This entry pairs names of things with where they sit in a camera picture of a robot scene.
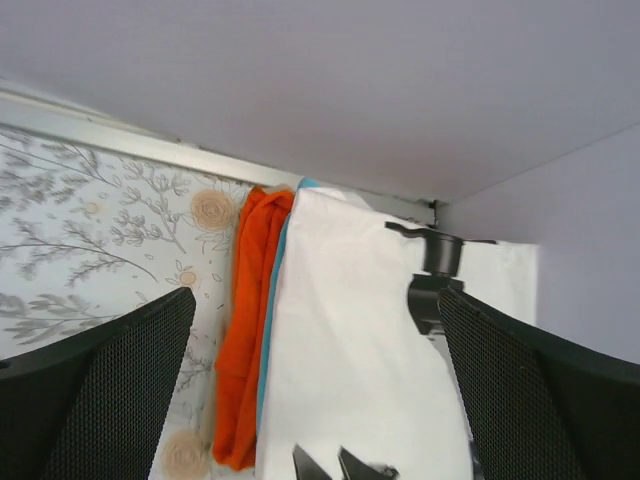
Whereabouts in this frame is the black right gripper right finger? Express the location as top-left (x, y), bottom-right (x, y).
top-left (439, 289), bottom-right (639, 479)

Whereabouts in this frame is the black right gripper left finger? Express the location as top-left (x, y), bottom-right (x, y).
top-left (1, 287), bottom-right (196, 479)

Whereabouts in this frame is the white t shirt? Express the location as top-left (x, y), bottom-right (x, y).
top-left (253, 187), bottom-right (540, 480)

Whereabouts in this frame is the floral patterned table mat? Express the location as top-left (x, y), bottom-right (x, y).
top-left (1, 129), bottom-right (250, 479)

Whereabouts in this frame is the folded orange t shirt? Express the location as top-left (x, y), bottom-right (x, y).
top-left (212, 187), bottom-right (294, 471)

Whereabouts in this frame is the folded blue t shirt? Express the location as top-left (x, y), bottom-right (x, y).
top-left (255, 175), bottom-right (321, 432)

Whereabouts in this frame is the aluminium frame rail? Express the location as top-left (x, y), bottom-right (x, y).
top-left (0, 88), bottom-right (437, 227)

